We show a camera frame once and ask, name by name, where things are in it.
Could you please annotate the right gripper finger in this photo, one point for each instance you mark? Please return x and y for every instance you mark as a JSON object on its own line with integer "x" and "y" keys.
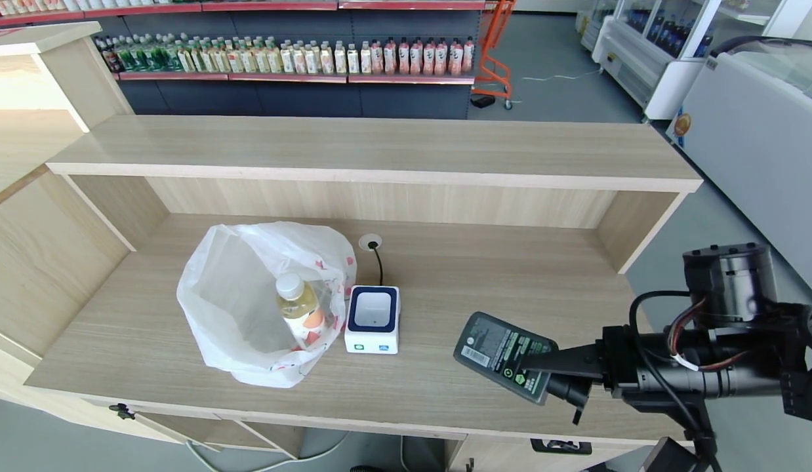
{"x": 570, "y": 388}
{"x": 576, "y": 360}

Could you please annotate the black box on floor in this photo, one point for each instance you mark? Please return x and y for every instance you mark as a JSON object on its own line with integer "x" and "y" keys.
{"x": 483, "y": 101}

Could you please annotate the wooden counter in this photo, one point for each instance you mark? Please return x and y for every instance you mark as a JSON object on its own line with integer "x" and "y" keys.
{"x": 393, "y": 196}

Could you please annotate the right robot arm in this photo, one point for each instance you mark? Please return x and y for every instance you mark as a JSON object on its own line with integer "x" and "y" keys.
{"x": 805, "y": 367}

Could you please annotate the white chest freezer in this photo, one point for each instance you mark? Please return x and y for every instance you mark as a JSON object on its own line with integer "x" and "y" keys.
{"x": 753, "y": 144}

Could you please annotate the black shop shelf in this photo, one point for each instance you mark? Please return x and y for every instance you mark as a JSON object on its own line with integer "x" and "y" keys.
{"x": 301, "y": 98}

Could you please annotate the white plastic shopping bag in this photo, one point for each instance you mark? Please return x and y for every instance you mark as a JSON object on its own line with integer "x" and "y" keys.
{"x": 229, "y": 308}

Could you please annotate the dark grey snack pack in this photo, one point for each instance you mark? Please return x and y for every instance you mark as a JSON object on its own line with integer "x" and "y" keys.
{"x": 491, "y": 344}

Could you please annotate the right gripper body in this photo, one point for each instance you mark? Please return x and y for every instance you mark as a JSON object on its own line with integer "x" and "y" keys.
{"x": 675, "y": 380}

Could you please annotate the white barcode scanner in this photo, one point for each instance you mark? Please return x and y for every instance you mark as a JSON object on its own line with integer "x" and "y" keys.
{"x": 373, "y": 328}

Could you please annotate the white glass display freezer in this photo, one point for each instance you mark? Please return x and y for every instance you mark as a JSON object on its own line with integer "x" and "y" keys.
{"x": 668, "y": 46}

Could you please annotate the yellow drink bottle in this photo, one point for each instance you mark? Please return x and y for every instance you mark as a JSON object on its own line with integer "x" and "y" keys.
{"x": 300, "y": 308}

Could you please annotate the row of bottles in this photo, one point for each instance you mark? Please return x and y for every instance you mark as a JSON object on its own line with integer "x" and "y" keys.
{"x": 288, "y": 58}

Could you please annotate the orange metal rack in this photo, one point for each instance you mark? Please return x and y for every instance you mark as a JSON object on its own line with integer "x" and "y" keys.
{"x": 496, "y": 52}

